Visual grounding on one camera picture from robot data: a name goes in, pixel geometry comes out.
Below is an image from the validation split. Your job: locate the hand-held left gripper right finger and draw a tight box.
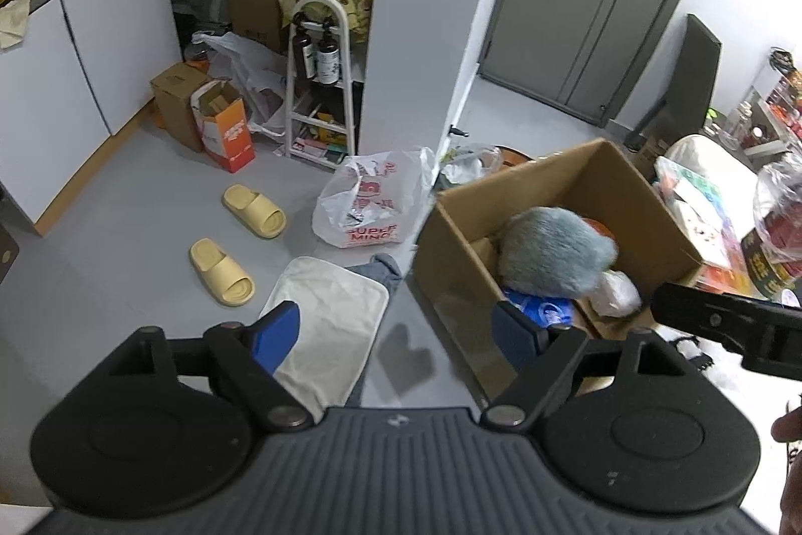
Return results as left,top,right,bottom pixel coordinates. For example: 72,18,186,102
481,302,696,431

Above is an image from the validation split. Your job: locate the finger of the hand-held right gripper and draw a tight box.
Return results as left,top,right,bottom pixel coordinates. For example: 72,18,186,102
652,281,762,351

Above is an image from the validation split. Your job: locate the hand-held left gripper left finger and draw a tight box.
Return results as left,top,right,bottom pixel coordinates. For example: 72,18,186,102
94,302,314,432

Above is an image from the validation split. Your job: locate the blue purple tissue pack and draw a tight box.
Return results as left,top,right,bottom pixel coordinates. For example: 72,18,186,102
501,287,574,326

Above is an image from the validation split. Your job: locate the brown cardboard box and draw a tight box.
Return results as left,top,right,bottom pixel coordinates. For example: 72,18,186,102
415,138,706,404

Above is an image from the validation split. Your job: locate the grey fluffy plush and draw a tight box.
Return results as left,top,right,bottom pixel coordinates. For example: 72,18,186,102
501,207,618,298

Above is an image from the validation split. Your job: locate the burger squishy toy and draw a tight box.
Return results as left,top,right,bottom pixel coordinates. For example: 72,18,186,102
582,218,618,248

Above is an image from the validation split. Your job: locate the person's right hand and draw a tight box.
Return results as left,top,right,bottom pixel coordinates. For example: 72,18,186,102
772,394,802,445

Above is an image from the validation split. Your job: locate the white cushion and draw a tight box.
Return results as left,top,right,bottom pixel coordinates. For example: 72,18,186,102
260,256,390,417

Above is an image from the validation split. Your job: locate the yellow slipper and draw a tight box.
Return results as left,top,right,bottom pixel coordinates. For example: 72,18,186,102
189,238,256,307
222,184,288,239

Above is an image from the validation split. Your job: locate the white dotted packet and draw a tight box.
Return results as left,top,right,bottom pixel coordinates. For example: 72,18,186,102
680,193,728,248

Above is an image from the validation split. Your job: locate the clear plastic bag liner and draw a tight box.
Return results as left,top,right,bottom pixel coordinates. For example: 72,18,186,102
755,152,802,235

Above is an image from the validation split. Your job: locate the red printed plastic bag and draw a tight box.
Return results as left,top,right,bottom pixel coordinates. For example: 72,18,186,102
312,147,435,249

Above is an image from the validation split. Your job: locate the crumpled clear plastic bag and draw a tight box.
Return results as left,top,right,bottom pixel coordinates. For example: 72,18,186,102
442,145,502,188

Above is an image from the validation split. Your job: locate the clear plastic bottle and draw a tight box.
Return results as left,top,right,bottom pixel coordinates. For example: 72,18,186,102
720,102,753,147

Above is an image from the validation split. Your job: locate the orange carton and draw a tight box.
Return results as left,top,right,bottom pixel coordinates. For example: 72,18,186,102
191,79,258,173

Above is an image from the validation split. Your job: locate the black chair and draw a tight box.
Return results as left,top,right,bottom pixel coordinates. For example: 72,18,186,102
627,14,723,153

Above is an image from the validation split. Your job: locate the white step ladder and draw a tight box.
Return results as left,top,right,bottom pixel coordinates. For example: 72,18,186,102
285,0,358,172

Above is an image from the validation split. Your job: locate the brown floor carton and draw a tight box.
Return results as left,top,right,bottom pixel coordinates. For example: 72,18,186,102
150,62,211,153

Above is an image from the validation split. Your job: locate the white plastic bag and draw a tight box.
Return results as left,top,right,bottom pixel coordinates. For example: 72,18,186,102
191,32,292,138

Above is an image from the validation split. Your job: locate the dark pump bottle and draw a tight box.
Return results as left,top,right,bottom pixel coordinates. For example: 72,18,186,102
315,24,342,86
291,18,317,80

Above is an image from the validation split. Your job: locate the large brown carton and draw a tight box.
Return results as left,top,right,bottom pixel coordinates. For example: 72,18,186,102
226,0,286,53

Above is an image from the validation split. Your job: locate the white kitchen cabinet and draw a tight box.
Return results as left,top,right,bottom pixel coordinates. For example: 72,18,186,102
0,0,184,238

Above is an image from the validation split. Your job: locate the grey door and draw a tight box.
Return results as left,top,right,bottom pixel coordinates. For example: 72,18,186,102
479,0,715,128

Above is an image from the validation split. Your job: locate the pale kitchen cloth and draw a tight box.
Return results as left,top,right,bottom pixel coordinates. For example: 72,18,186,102
0,0,40,50

